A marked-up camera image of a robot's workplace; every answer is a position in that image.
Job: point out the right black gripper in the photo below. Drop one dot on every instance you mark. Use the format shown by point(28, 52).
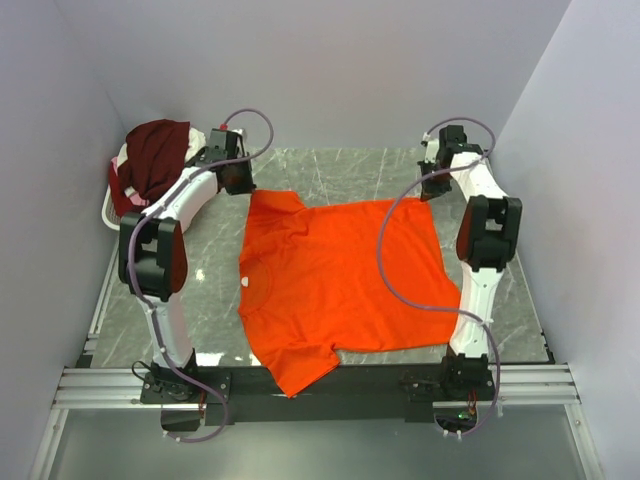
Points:
point(429, 190)

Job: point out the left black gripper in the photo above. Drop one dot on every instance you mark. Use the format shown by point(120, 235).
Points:
point(247, 186)

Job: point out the orange t-shirt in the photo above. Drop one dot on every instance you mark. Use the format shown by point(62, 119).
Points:
point(364, 277)

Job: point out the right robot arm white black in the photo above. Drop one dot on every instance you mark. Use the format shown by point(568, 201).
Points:
point(485, 244)

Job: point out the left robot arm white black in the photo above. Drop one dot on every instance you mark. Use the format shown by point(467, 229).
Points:
point(152, 262)

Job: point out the white garment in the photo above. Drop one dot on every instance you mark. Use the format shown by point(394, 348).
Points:
point(196, 140)

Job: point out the dark red t-shirt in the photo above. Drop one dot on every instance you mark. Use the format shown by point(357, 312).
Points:
point(156, 157)

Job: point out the pink garment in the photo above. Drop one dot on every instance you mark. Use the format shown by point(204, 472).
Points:
point(123, 197)

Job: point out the white laundry basket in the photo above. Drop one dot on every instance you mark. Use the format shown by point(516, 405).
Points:
point(111, 217)

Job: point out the black base beam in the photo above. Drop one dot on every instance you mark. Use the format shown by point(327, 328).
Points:
point(410, 392)

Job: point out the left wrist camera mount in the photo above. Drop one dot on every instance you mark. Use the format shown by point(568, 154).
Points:
point(238, 130)

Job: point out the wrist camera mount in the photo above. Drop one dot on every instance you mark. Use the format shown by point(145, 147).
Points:
point(238, 130)
point(430, 142)

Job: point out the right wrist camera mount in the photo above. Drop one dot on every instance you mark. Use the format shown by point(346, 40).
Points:
point(430, 142)

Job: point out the aluminium rail frame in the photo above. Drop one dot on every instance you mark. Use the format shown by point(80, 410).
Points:
point(99, 429)

